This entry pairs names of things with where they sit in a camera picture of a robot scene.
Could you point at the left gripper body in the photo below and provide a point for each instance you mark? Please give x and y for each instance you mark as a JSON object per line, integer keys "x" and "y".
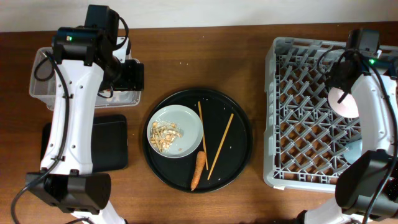
{"x": 125, "y": 76}

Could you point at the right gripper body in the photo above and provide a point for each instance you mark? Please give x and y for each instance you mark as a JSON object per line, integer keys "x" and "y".
{"x": 333, "y": 78}

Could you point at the food scraps pile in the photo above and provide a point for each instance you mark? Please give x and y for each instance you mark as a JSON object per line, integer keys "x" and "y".
{"x": 163, "y": 134}

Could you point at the grey plate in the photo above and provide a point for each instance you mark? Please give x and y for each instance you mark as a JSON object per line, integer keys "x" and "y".
{"x": 187, "y": 120}

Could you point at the light blue cup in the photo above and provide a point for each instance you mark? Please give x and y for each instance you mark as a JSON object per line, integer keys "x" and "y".
{"x": 353, "y": 151}

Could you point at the orange carrot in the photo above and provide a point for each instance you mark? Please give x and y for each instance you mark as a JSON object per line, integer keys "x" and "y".
{"x": 200, "y": 163}

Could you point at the wooden chopstick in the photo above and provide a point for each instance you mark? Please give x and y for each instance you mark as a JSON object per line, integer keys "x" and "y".
{"x": 203, "y": 135}
{"x": 220, "y": 145}

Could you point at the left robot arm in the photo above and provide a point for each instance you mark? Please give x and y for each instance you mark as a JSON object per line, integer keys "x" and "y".
{"x": 84, "y": 61}

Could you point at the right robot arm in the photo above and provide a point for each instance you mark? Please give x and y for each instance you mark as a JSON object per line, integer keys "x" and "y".
{"x": 362, "y": 85}

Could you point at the grey dishwasher rack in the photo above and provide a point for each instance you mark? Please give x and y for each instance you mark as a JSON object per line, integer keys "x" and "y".
{"x": 305, "y": 139}

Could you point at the black rectangular tray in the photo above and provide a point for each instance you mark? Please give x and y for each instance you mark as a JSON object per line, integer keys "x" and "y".
{"x": 97, "y": 145}

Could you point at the clear plastic bin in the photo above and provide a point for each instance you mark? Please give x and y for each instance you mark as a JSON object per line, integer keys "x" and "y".
{"x": 45, "y": 91}

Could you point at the round black serving tray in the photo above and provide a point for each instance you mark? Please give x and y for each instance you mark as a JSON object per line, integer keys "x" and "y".
{"x": 235, "y": 153}

